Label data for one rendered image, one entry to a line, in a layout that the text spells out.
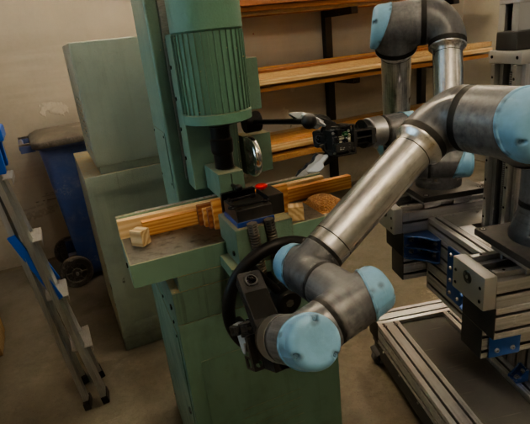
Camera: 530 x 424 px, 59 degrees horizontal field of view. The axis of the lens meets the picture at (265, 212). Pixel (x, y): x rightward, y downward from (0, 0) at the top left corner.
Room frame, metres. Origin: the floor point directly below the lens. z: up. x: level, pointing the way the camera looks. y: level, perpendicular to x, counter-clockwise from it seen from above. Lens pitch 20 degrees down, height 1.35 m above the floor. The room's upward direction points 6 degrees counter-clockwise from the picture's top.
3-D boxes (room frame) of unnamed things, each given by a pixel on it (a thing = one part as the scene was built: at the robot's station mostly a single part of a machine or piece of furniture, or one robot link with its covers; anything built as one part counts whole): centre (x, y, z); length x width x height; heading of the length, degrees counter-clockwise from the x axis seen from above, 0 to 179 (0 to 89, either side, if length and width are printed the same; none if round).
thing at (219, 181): (1.24, 0.10, 0.99); 0.14 x 0.07 x 0.09; 20
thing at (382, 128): (1.17, -0.29, 1.10); 0.08 x 0.05 x 0.08; 20
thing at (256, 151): (1.38, 0.02, 1.02); 0.12 x 0.03 x 0.12; 20
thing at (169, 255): (1.12, 0.06, 0.87); 0.61 x 0.30 x 0.06; 110
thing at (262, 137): (1.45, 0.01, 1.02); 0.09 x 0.07 x 0.12; 110
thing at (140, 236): (1.08, 0.32, 0.92); 0.04 x 0.03 x 0.04; 63
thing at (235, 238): (1.04, 0.03, 0.92); 0.15 x 0.13 x 0.09; 110
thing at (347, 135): (1.13, -0.22, 1.10); 0.12 x 0.09 x 0.08; 110
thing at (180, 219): (1.24, 0.03, 0.92); 0.62 x 0.02 x 0.04; 110
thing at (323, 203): (1.22, -0.17, 0.91); 0.12 x 0.09 x 0.03; 20
